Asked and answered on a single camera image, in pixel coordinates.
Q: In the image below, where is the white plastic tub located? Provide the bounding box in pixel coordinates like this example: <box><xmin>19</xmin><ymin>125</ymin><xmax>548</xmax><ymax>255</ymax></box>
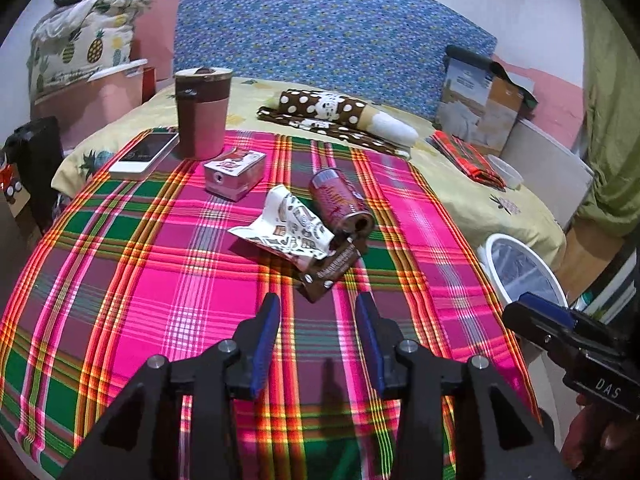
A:
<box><xmin>486</xmin><ymin>154</ymin><xmax>523</xmax><ymax>191</ymax></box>

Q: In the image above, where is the brown polka-dot folded cloth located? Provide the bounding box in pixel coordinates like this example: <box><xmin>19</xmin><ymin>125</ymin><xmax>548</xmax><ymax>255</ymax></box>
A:
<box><xmin>256</xmin><ymin>106</ymin><xmax>412</xmax><ymax>160</ymax></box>

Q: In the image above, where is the pink plaid blanket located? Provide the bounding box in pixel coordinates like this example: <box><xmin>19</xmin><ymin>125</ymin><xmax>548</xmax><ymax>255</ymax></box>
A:
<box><xmin>0</xmin><ymin>130</ymin><xmax>543</xmax><ymax>480</ymax></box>

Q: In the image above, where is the white printed paper wrapper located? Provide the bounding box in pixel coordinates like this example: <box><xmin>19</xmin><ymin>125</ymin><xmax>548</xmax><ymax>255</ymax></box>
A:
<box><xmin>227</xmin><ymin>185</ymin><xmax>336</xmax><ymax>261</ymax></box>

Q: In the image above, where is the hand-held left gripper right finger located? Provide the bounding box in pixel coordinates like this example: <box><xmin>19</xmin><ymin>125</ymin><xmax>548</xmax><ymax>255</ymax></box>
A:
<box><xmin>355</xmin><ymin>291</ymin><xmax>576</xmax><ymax>480</ymax></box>

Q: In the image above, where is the white trash bin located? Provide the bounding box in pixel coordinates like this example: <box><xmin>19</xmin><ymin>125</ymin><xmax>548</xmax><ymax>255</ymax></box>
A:
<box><xmin>477</xmin><ymin>232</ymin><xmax>571</xmax><ymax>311</ymax></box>

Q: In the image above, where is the pineapple-print quilt bundle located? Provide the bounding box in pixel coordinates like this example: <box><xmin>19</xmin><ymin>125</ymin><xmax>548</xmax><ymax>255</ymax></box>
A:
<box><xmin>27</xmin><ymin>0</ymin><xmax>156</xmax><ymax>106</ymax></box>

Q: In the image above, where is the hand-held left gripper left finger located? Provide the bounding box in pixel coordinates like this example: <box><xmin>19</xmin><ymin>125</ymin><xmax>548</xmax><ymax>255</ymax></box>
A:
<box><xmin>57</xmin><ymin>292</ymin><xmax>282</xmax><ymax>480</ymax></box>

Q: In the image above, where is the black case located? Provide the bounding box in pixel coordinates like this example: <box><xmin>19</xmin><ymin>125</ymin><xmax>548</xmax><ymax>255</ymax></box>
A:
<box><xmin>10</xmin><ymin>117</ymin><xmax>65</xmax><ymax>226</ymax></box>

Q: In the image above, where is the yellow pineapple-print bedsheet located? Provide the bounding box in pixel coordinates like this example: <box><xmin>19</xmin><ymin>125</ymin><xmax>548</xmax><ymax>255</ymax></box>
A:
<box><xmin>50</xmin><ymin>77</ymin><xmax>566</xmax><ymax>261</ymax></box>

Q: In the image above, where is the red plaid folded cloth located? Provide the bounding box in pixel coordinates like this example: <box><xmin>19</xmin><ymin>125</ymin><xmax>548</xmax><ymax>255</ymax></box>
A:
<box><xmin>430</xmin><ymin>130</ymin><xmax>507</xmax><ymax>192</ymax></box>

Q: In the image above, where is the cardboard bedding package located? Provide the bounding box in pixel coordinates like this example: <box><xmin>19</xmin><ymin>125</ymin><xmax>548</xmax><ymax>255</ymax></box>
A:
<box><xmin>434</xmin><ymin>52</ymin><xmax>533</xmax><ymax>158</ymax></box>

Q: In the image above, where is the white phone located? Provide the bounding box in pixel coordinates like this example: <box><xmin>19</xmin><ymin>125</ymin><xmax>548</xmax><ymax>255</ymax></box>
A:
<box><xmin>109</xmin><ymin>130</ymin><xmax>180</xmax><ymax>181</ymax></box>

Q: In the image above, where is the pink tumbler with brown lid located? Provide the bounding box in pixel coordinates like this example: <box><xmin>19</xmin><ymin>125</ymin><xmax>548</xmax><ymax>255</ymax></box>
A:
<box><xmin>174</xmin><ymin>67</ymin><xmax>233</xmax><ymax>161</ymax></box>

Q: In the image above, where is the blue patterned mattress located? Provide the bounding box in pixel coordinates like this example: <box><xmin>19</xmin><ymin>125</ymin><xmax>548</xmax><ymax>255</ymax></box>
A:
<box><xmin>172</xmin><ymin>0</ymin><xmax>498</xmax><ymax>121</ymax></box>

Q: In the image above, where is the pink storage box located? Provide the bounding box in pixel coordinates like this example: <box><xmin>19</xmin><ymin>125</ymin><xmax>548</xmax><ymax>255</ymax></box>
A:
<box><xmin>32</xmin><ymin>59</ymin><xmax>151</xmax><ymax>136</ymax></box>

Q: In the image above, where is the red toy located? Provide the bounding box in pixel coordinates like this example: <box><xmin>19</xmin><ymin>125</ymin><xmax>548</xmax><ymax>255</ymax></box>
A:
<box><xmin>0</xmin><ymin>160</ymin><xmax>23</xmax><ymax>196</ymax></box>

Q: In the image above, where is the maroon drink can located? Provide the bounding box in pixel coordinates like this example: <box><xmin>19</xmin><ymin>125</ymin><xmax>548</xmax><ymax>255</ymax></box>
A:
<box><xmin>308</xmin><ymin>169</ymin><xmax>376</xmax><ymax>241</ymax></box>

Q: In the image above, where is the brown foil snack wrapper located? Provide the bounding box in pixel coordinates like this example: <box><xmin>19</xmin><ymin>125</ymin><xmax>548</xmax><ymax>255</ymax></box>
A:
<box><xmin>295</xmin><ymin>235</ymin><xmax>368</xmax><ymax>303</ymax></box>

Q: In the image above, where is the person's right hand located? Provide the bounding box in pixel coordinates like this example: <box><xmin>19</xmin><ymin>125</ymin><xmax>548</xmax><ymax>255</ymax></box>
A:
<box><xmin>560</xmin><ymin>395</ymin><xmax>640</xmax><ymax>471</ymax></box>

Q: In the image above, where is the small pink carton red print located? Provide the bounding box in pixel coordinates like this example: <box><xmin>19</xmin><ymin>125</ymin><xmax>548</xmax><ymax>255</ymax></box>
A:
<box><xmin>202</xmin><ymin>147</ymin><xmax>267</xmax><ymax>203</ymax></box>

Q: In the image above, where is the brown polka-dot rolled blanket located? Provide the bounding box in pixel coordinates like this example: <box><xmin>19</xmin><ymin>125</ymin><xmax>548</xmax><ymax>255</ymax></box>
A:
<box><xmin>277</xmin><ymin>87</ymin><xmax>420</xmax><ymax>150</ymax></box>

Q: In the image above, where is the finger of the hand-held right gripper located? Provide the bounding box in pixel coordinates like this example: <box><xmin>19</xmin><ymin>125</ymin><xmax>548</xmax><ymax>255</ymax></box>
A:
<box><xmin>502</xmin><ymin>292</ymin><xmax>583</xmax><ymax>358</ymax></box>

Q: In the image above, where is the green curtain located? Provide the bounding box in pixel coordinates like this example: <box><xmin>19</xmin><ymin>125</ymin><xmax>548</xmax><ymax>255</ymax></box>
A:
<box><xmin>575</xmin><ymin>0</ymin><xmax>640</xmax><ymax>236</ymax></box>

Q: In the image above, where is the white board panel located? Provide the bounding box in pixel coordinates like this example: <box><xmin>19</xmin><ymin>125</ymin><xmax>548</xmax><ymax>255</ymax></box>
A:
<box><xmin>500</xmin><ymin>115</ymin><xmax>593</xmax><ymax>231</ymax></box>

